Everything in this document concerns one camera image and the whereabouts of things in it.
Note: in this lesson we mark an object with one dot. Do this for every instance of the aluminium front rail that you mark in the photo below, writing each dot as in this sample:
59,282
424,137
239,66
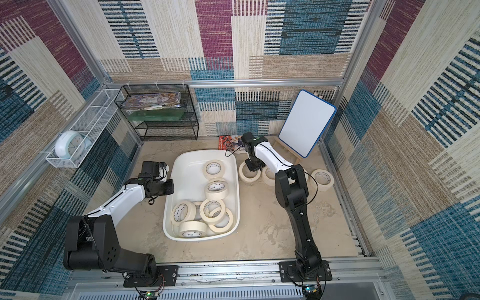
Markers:
237,273

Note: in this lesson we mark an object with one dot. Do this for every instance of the white wire wall basket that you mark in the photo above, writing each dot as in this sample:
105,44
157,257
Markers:
90,124

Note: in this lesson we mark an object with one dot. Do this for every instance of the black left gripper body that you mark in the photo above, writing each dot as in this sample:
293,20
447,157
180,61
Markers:
163,187

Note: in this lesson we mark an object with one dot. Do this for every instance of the wooden easel stand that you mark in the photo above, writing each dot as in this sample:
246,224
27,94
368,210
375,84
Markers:
277,141

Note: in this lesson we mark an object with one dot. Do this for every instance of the colourful book on shelf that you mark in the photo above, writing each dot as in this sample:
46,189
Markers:
156,101

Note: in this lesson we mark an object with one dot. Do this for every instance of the cream masking tape roll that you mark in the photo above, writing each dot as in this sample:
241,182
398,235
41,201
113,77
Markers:
198,209
216,190
225,225
212,211
213,169
322,179
192,229
268,176
246,175
183,212

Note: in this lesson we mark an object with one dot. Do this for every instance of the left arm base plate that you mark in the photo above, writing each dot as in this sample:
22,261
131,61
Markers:
165,275

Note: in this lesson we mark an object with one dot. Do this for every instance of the colourful comic book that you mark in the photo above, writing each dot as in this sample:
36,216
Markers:
231,143

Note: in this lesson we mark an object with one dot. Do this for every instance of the black wire shelf rack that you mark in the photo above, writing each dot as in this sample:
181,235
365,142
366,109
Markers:
187,128

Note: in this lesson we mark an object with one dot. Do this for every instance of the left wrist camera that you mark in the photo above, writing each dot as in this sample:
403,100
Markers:
163,171

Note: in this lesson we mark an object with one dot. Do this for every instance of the blue framed whiteboard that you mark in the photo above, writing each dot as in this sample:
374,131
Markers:
306,122

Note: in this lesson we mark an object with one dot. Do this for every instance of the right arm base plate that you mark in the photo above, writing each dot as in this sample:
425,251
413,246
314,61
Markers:
291,273

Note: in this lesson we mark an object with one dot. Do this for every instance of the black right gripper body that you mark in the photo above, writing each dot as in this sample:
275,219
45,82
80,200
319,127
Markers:
253,163

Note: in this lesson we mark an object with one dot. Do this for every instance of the green book on shelf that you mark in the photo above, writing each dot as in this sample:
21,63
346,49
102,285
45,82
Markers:
157,115

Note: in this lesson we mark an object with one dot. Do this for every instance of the white round alarm clock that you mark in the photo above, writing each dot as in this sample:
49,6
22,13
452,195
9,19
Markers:
70,145

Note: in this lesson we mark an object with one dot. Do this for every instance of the white plastic storage box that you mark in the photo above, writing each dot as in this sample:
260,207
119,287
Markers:
189,185

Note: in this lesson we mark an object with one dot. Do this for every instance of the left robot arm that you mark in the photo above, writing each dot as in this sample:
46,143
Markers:
92,242

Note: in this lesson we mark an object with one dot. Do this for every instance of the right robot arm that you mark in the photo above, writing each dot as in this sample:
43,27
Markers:
291,192

